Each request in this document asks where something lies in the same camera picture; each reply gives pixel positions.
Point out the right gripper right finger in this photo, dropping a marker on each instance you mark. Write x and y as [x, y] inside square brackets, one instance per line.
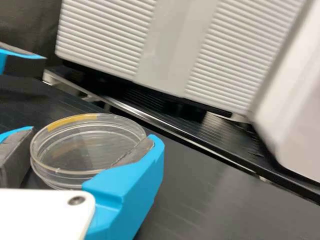
[125, 190]

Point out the black platform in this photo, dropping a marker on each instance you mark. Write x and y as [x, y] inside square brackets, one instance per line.
[190, 120]
[215, 205]

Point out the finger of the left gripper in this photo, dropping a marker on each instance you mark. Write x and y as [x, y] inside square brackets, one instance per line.
[17, 53]

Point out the white incubator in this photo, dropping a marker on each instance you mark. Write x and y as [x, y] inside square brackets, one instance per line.
[160, 45]

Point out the petri dish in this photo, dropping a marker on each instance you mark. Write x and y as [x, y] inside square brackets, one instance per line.
[82, 150]

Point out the incubator door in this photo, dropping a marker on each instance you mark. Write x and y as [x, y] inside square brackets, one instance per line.
[295, 105]

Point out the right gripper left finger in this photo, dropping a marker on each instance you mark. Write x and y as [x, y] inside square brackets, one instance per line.
[13, 155]

